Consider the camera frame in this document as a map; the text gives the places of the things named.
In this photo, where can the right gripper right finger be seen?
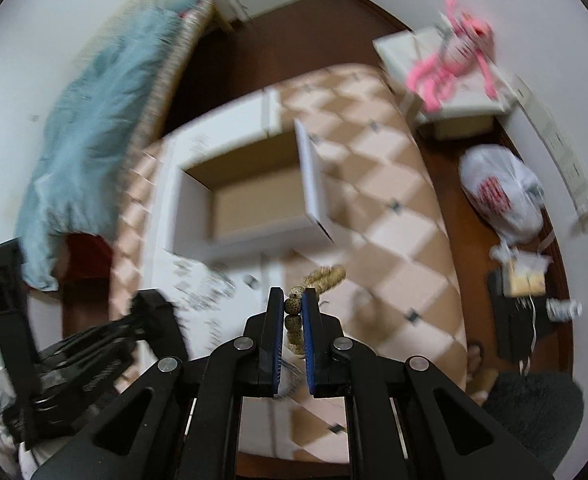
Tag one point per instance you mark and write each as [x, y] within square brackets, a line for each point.
[325, 376]

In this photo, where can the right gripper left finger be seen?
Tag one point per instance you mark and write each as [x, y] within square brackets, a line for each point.
[264, 361]

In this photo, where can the white cardboard jewelry box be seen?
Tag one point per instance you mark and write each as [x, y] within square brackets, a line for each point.
[244, 180]

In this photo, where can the diamond pattern tablecloth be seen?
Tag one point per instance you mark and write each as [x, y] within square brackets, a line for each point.
[400, 294]

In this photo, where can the blue duvet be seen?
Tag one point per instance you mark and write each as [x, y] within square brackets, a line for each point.
[74, 188]

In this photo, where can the white plastic bag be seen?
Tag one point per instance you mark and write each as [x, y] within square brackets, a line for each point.
[504, 191]

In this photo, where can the white covered side box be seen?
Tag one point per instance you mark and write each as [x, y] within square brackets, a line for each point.
[469, 111]

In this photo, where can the white power strip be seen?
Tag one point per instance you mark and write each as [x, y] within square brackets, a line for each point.
[558, 146]

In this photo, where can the bed mattress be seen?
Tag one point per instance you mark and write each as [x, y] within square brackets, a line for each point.
[166, 82]

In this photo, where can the pink panther plush toy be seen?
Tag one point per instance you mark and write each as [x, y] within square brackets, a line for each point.
[467, 45]

